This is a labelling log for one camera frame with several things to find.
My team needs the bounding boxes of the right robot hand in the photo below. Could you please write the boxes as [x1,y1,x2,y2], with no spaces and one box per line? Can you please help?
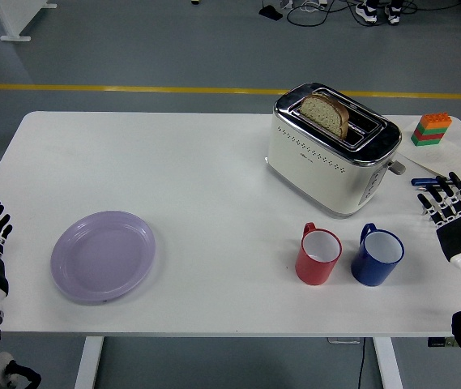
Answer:
[416,171,461,281]

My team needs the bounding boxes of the purple plate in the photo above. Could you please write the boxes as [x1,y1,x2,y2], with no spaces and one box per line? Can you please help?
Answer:
[49,210,157,306]

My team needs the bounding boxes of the bread slice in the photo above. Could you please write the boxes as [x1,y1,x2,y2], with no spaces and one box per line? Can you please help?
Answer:
[298,92,351,140]

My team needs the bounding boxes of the black pen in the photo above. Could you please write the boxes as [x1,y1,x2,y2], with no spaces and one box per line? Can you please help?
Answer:
[415,184,461,193]

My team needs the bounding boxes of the blue pen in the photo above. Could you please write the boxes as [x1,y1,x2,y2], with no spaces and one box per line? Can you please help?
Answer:
[410,177,449,187]

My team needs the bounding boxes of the white paper sheet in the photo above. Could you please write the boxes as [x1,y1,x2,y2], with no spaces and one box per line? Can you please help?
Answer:
[395,119,461,182]

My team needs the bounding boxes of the blue mug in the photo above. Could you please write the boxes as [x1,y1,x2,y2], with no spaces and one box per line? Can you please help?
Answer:
[350,223,405,288]

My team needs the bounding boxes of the toy brick stack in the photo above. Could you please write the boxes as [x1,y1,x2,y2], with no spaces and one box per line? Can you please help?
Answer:
[411,112,453,147]

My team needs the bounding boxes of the white table leg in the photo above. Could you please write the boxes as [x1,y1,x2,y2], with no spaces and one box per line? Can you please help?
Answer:
[373,336,403,389]
[74,336,105,389]

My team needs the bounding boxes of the red mug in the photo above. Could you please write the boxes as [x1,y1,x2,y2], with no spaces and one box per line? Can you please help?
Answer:
[295,222,343,287]

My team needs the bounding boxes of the cream and chrome toaster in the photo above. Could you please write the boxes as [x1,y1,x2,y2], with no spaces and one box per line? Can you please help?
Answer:
[265,82,408,220]

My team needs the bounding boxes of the person's shoe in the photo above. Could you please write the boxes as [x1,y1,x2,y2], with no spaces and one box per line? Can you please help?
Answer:
[384,0,403,25]
[354,0,378,25]

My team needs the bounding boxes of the white furniture base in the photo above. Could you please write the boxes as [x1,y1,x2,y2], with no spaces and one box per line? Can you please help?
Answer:
[0,0,58,42]

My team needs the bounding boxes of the black foot pedal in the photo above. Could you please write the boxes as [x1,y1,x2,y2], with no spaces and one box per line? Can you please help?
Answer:
[258,5,284,21]

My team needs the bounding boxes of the black cable under table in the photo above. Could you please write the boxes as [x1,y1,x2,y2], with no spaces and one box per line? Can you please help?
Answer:
[356,338,368,389]

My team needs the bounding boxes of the black floor cables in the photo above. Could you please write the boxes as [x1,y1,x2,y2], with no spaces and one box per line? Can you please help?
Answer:
[286,0,417,28]

